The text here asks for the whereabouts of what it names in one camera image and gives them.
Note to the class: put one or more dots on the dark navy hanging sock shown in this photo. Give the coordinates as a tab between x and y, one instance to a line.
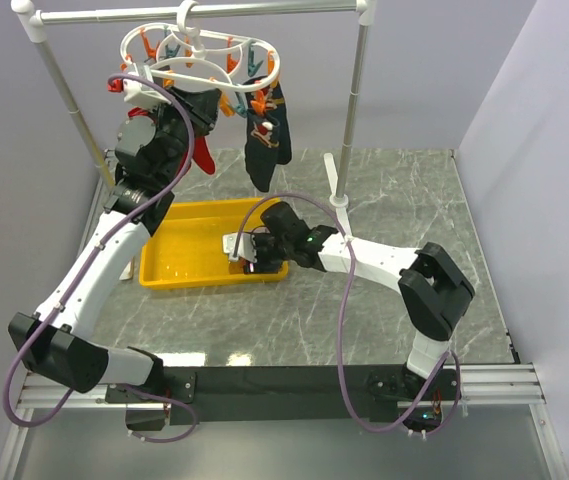
268	138

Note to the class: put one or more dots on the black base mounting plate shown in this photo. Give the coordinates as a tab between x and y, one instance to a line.
378	393

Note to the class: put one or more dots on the white and silver drying rack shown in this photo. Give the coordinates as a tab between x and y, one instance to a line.
34	22

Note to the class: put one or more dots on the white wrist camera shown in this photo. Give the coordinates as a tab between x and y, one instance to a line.
137	94
239	247

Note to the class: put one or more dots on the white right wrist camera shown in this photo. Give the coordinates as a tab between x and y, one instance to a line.
239	247

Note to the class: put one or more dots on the red sock with stripes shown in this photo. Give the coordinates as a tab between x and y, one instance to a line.
202	156

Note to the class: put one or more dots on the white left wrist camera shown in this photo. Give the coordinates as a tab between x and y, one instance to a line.
137	94

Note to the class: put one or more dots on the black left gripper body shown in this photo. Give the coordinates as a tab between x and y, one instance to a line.
172	119

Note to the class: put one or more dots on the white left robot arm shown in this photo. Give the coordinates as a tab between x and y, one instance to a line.
56	339

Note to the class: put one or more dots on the white clip hanger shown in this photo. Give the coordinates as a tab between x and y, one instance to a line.
234	62

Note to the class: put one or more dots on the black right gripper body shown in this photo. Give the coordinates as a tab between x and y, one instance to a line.
270	253

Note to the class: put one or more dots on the yellow plastic bin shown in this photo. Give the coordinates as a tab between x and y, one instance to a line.
187	249

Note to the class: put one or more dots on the aluminium rail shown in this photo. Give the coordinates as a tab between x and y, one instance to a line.
482	385

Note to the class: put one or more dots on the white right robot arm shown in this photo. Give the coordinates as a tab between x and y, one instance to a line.
435	291

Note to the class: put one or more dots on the red penguin sock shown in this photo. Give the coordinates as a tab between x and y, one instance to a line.
138	112

